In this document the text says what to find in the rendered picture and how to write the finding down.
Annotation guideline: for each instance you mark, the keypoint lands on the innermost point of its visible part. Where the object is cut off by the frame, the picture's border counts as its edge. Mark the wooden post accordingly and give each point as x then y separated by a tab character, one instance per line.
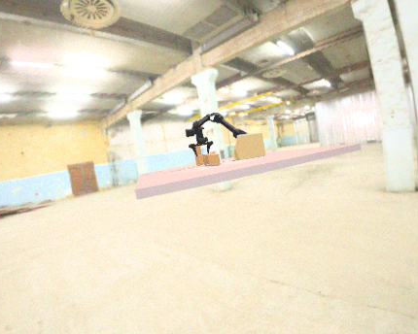
198	151

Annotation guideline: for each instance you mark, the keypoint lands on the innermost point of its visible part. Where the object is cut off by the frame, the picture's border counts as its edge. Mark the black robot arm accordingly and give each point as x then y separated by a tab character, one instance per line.
218	118

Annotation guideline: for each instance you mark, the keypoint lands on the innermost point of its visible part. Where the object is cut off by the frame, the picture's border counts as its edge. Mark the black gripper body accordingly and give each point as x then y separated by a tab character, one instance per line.
197	144

